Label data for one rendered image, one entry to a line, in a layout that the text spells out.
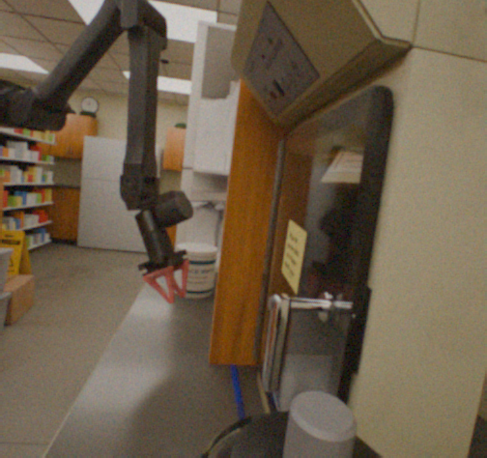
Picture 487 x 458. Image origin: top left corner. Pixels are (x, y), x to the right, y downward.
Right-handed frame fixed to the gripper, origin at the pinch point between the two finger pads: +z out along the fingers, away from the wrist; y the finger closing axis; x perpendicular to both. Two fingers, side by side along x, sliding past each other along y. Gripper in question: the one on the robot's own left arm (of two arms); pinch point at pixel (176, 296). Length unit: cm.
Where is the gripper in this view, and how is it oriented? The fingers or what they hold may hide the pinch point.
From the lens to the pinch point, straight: 69.4
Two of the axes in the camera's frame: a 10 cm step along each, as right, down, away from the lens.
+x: -8.6, 3.6, 3.5
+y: 3.6, -0.5, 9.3
